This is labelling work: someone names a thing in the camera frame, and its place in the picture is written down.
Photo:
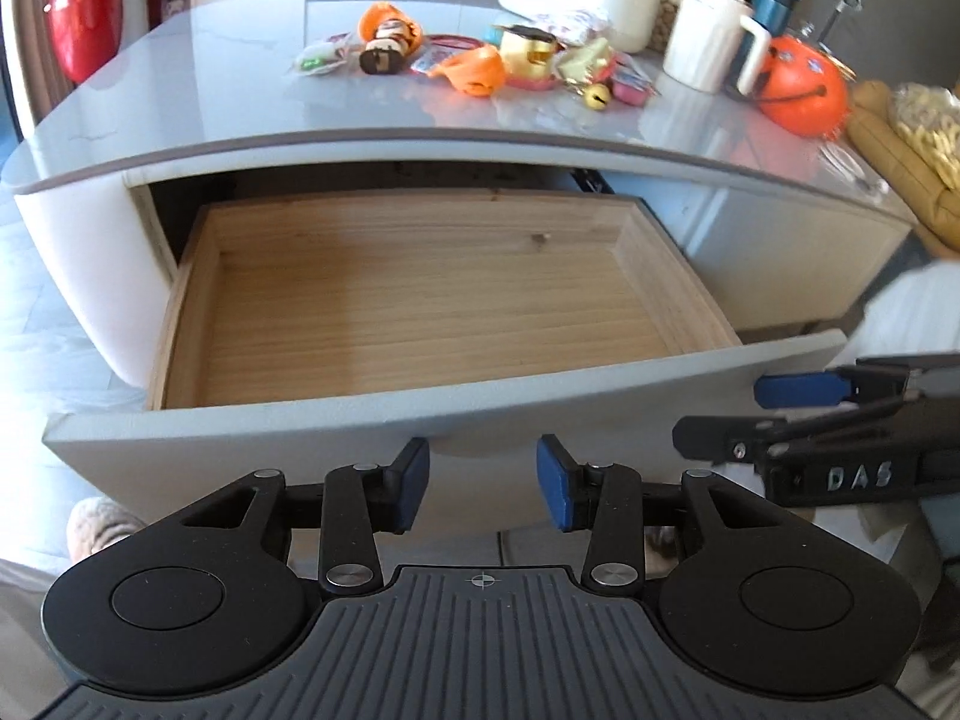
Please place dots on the red trash bin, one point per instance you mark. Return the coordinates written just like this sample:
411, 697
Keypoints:
85, 34

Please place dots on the green candy packet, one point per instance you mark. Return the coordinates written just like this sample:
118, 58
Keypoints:
323, 57

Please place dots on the orange pumpkin bucket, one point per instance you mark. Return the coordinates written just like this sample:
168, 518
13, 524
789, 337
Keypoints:
801, 89

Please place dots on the brown doll figure keychain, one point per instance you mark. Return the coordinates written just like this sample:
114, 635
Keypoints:
383, 57

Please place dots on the yellow keychain case with bell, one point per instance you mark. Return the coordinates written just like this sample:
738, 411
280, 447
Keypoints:
587, 70

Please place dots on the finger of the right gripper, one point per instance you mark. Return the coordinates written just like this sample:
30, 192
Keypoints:
863, 381

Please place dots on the pink white cloth pouch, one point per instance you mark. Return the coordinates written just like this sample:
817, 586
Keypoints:
575, 28

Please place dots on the red white paddle tag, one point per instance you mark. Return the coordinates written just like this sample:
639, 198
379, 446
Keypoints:
438, 48

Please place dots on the yellow pink toy cup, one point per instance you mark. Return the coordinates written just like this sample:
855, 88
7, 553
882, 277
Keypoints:
527, 55

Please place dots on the wooden drawer white front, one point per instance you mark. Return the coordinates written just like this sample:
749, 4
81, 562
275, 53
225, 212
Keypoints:
305, 334

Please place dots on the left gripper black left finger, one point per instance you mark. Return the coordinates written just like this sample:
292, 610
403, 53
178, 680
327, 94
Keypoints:
362, 500

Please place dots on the bag of yellow snacks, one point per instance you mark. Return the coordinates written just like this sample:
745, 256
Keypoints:
928, 119

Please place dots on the orange plastic shell half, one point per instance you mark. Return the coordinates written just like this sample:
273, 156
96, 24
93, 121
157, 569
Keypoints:
478, 72

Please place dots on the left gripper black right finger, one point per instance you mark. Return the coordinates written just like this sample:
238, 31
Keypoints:
605, 501

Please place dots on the blue thermos bottle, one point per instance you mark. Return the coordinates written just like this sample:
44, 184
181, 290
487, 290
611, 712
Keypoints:
774, 14

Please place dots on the pink snack packet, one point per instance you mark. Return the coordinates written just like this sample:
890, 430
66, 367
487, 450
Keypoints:
630, 86

